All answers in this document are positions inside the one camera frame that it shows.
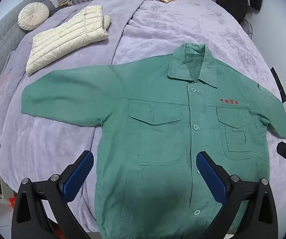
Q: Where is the black hanging jacket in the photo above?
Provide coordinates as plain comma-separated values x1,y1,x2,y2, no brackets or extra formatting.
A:
216,0,262,23

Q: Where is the red gift bag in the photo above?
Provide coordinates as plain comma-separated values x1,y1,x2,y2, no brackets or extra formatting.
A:
7,195,18,211

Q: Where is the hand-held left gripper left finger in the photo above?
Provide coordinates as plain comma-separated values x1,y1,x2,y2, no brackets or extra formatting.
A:
12,150,94,239

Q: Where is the cream puffer jacket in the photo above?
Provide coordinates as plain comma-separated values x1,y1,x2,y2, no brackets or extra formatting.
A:
25,5,112,75

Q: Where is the green work jacket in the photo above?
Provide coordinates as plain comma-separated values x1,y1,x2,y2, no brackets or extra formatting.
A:
21,43,286,239

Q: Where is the standing fan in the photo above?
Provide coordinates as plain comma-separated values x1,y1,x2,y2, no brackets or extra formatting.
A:
241,19,253,39

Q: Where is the purple plush blanket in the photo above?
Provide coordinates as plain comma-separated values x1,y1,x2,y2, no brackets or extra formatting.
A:
0,0,286,234

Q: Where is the black wall strip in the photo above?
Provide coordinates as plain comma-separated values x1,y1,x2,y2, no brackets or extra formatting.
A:
270,67,286,103

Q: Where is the grey quilted headboard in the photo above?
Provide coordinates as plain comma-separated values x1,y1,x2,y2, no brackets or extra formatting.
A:
0,0,56,105

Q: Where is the round cream pleated pillow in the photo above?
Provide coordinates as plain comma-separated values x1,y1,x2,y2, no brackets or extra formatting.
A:
18,2,50,31

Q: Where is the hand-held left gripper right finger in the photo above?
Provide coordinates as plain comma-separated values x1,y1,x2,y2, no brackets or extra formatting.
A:
196,151,278,239

